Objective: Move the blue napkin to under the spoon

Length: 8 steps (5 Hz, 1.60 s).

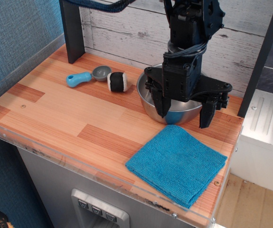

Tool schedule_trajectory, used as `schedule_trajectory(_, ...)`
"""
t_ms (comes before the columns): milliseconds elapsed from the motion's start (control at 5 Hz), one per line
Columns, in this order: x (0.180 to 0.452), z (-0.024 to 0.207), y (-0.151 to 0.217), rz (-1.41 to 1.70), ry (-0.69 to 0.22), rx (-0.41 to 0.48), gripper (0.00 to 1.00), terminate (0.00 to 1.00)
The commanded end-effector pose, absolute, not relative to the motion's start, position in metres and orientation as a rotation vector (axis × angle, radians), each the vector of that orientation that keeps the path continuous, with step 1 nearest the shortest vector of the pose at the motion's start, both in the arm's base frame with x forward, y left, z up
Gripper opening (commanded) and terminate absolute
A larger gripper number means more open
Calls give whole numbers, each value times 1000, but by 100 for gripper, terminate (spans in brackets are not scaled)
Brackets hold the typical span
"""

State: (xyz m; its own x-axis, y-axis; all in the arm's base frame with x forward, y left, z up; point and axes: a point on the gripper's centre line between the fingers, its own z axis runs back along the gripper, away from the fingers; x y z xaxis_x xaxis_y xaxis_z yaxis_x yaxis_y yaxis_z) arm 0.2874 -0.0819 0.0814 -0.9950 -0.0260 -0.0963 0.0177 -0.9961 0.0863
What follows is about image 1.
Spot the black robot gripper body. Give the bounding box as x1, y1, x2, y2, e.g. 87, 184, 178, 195
147, 54, 232, 110

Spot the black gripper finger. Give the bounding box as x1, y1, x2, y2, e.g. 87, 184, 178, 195
151, 88, 171, 118
199, 98, 217, 129

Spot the blue rag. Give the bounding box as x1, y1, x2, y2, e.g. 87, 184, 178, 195
125, 125, 227, 209

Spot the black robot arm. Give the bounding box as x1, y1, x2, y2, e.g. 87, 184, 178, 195
144, 0, 233, 128

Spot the stainless steel bowl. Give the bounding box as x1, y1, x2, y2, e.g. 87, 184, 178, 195
137, 64, 202, 125

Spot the black and white sushi toy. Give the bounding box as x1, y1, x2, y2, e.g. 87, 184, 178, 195
107, 72, 128, 92

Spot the white toy sink unit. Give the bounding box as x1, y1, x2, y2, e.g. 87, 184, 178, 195
231, 90, 273, 190

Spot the clear acrylic table guard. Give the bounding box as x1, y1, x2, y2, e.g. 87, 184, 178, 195
0, 38, 244, 227

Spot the silver dispenser button panel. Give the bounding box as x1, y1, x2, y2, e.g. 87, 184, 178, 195
71, 189, 130, 228

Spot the blue handled grey spoon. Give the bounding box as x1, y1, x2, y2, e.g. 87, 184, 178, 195
66, 66, 112, 87

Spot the dark grey right post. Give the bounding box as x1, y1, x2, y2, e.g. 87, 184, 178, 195
237, 14, 273, 118

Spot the dark grey post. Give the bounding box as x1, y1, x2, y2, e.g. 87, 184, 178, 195
237, 14, 273, 118
59, 0, 85, 64

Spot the dark grey left post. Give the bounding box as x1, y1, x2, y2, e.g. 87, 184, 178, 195
59, 0, 85, 64

